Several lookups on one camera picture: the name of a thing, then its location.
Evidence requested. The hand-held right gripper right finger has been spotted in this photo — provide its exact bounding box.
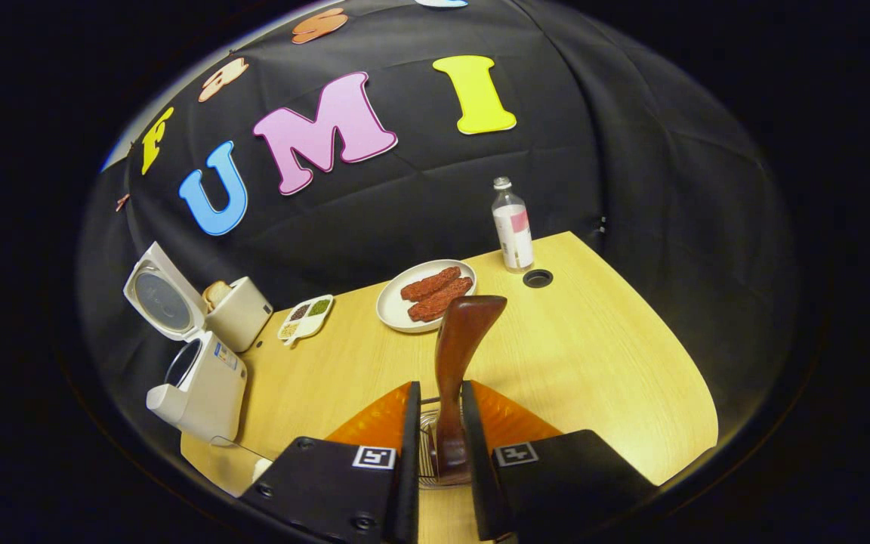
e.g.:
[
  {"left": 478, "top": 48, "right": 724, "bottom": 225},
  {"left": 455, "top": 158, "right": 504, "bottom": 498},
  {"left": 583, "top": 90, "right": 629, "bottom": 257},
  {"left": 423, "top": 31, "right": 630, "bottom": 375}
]
[{"left": 460, "top": 380, "right": 659, "bottom": 543}]

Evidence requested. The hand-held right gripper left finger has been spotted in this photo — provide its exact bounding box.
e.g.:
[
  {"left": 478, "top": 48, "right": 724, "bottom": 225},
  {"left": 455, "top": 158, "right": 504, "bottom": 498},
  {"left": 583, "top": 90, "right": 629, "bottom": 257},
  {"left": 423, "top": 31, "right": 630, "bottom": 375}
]
[{"left": 239, "top": 382, "right": 422, "bottom": 544}]

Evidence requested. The metal wire chopstick holder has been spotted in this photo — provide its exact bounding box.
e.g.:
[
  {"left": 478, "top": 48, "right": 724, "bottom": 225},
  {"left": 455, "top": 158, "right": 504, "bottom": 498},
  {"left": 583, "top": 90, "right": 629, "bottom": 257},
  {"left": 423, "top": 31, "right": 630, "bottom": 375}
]
[{"left": 416, "top": 397, "right": 481, "bottom": 490}]

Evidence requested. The brown wooden spoon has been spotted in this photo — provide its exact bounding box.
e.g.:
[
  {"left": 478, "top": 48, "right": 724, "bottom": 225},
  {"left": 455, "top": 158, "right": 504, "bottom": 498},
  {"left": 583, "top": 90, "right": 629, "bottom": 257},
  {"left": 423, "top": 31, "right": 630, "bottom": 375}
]
[{"left": 435, "top": 295, "right": 508, "bottom": 484}]

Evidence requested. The white rice cooker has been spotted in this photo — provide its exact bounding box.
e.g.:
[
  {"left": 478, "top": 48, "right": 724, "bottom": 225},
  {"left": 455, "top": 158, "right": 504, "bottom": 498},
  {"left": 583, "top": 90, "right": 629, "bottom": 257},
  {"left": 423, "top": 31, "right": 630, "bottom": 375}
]
[{"left": 123, "top": 242, "right": 248, "bottom": 445}]

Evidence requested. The round white plate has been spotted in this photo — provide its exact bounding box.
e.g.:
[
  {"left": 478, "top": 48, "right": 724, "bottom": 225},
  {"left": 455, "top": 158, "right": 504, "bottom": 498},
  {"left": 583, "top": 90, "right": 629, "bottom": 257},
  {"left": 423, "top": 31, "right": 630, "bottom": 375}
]
[{"left": 376, "top": 259, "right": 477, "bottom": 334}]

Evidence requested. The red meat piece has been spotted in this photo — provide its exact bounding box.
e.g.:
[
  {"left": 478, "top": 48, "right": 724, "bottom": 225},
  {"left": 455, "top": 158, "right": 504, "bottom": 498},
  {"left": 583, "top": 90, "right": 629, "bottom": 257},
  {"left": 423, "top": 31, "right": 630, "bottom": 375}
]
[
  {"left": 400, "top": 266, "right": 462, "bottom": 302},
  {"left": 407, "top": 277, "right": 474, "bottom": 323}
]

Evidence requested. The white divided grain dish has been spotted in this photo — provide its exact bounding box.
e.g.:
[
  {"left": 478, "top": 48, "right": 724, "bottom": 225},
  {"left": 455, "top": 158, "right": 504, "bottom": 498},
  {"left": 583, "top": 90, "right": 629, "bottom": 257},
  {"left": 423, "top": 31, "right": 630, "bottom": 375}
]
[{"left": 277, "top": 294, "right": 335, "bottom": 347}]

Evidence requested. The white toaster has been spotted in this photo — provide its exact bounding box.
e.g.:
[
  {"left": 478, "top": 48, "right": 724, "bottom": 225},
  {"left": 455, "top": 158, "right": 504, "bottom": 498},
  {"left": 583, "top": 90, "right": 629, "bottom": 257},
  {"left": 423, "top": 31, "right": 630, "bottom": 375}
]
[{"left": 205, "top": 277, "right": 274, "bottom": 354}]

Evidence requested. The clear bottle pink label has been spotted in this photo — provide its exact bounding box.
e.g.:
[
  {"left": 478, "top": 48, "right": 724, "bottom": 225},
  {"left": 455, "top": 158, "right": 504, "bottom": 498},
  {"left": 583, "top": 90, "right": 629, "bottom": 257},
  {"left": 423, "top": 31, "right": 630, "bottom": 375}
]
[{"left": 492, "top": 177, "right": 535, "bottom": 273}]

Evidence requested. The toasted bread slice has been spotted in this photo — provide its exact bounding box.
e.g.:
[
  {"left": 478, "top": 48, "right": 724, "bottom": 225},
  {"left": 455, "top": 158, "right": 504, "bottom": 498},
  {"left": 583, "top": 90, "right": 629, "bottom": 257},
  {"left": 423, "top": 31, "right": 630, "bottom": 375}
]
[{"left": 202, "top": 280, "right": 233, "bottom": 311}]

